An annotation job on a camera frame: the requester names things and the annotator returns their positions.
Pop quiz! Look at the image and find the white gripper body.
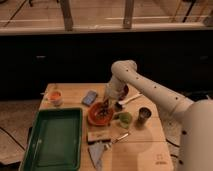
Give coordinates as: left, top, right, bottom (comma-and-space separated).
104, 76, 125, 100

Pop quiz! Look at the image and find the red bowl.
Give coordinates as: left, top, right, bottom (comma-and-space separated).
87, 102, 114, 126

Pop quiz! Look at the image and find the green small cup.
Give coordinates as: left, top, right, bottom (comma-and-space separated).
119, 112, 132, 129

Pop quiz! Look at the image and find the white handled brush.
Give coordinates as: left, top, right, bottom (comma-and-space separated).
115, 93, 142, 110

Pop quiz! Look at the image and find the small orange cup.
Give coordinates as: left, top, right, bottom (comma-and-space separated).
48, 91, 63, 106

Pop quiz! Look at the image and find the dark grapes bunch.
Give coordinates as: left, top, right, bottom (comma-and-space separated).
97, 107, 108, 117

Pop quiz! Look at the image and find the blue sponge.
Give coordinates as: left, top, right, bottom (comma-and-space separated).
82, 90, 98, 106

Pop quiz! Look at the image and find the green plastic tray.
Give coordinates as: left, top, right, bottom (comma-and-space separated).
20, 108, 83, 171

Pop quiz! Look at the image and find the dark metal cup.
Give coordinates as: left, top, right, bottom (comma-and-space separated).
137, 107, 152, 125

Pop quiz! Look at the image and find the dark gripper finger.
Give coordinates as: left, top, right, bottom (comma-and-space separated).
102, 98, 110, 110

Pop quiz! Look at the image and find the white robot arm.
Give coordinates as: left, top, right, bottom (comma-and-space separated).
105, 60, 213, 171

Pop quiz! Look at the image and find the wooden railing frame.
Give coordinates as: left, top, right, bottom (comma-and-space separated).
0, 0, 213, 35

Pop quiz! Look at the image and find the dark red bowl behind arm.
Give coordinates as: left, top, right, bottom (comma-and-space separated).
122, 85, 129, 99

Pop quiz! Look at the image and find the wooden block eraser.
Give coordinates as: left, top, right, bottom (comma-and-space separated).
87, 130, 111, 143

